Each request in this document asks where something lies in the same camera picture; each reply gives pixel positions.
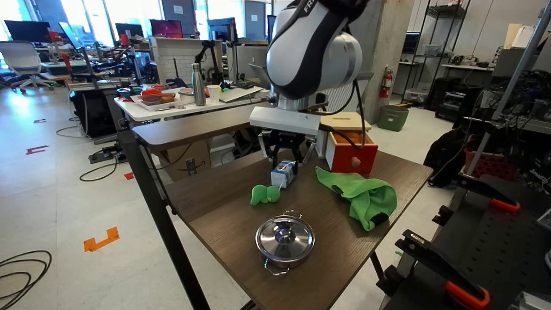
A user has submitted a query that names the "black clamp with orange handle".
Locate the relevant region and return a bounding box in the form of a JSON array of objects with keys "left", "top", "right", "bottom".
[
  {"left": 394, "top": 228, "right": 492, "bottom": 310},
  {"left": 458, "top": 170, "right": 523, "bottom": 214}
]

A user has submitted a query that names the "black power strip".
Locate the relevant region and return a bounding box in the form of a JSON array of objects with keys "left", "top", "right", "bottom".
[{"left": 86, "top": 144, "right": 125, "bottom": 165}]

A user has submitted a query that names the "dark computer monitor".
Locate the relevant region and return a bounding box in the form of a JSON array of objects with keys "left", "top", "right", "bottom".
[
  {"left": 113, "top": 22, "right": 144, "bottom": 41},
  {"left": 206, "top": 15, "right": 239, "bottom": 42},
  {"left": 3, "top": 18, "right": 51, "bottom": 42}
]

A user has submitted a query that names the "black metal table frame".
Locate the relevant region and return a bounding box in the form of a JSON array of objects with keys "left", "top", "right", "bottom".
[{"left": 117, "top": 127, "right": 392, "bottom": 310}]

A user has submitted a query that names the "red plastic basket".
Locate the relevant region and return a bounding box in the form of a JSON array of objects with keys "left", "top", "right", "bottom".
[{"left": 463, "top": 149, "right": 521, "bottom": 180}]

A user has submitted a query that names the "white office chair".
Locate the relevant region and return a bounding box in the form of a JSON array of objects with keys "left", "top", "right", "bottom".
[{"left": 0, "top": 39, "right": 48, "bottom": 92}]

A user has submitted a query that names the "steel drink bottle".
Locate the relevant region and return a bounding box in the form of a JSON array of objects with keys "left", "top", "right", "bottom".
[{"left": 189, "top": 59, "right": 208, "bottom": 108}]

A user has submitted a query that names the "grey metal pole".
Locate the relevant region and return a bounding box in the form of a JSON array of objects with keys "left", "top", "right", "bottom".
[{"left": 463, "top": 0, "right": 551, "bottom": 173}]

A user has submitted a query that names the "green cloth bag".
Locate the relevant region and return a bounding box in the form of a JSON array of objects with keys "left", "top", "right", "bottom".
[{"left": 313, "top": 165, "right": 399, "bottom": 232}]

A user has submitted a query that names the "black backpack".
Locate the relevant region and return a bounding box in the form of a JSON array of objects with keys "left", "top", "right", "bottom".
[{"left": 423, "top": 127, "right": 470, "bottom": 189}]

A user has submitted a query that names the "blue and white milk carton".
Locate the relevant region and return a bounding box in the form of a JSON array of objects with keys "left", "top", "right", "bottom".
[{"left": 268, "top": 158, "right": 299, "bottom": 189}]

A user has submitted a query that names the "pale cardboard box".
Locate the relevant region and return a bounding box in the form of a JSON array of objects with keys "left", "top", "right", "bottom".
[{"left": 502, "top": 22, "right": 551, "bottom": 51}]

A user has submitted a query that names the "white cluttered table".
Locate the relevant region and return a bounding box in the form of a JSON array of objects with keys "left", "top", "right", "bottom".
[{"left": 112, "top": 84, "right": 272, "bottom": 125}]

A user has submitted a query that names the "red fire extinguisher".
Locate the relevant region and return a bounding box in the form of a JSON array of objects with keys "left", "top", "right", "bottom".
[{"left": 377, "top": 65, "right": 396, "bottom": 101}]

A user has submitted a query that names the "black coiled floor cable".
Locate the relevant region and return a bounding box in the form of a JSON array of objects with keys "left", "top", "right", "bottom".
[{"left": 0, "top": 247, "right": 53, "bottom": 310}]

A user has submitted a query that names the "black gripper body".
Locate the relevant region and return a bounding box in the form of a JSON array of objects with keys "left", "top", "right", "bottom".
[{"left": 265, "top": 128, "right": 311, "bottom": 154}]

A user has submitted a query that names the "green plush toy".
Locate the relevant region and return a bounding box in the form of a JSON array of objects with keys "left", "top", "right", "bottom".
[{"left": 248, "top": 182, "right": 284, "bottom": 208}]

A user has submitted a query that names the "brown wooden desk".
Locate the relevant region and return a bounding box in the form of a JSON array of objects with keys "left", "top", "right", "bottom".
[{"left": 130, "top": 101, "right": 272, "bottom": 185}]

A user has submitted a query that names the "pink-lit computer monitor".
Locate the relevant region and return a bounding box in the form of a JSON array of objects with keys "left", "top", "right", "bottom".
[{"left": 149, "top": 16, "right": 186, "bottom": 39}]

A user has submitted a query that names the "green plastic crate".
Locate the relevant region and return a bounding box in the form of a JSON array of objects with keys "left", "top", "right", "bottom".
[{"left": 375, "top": 101, "right": 411, "bottom": 132}]

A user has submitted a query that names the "black perforated workbench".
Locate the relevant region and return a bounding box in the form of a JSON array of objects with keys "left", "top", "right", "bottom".
[{"left": 394, "top": 182, "right": 551, "bottom": 310}]

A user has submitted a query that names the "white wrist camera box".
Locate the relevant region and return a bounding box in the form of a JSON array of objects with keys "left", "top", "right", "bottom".
[{"left": 248, "top": 104, "right": 323, "bottom": 137}]

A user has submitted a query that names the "steel pot with lid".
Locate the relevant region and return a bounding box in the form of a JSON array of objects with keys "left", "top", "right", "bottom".
[{"left": 253, "top": 209, "right": 318, "bottom": 276}]

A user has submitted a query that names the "wooden box with red side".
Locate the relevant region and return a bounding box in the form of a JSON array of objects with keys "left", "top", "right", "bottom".
[{"left": 316, "top": 109, "right": 380, "bottom": 177}]

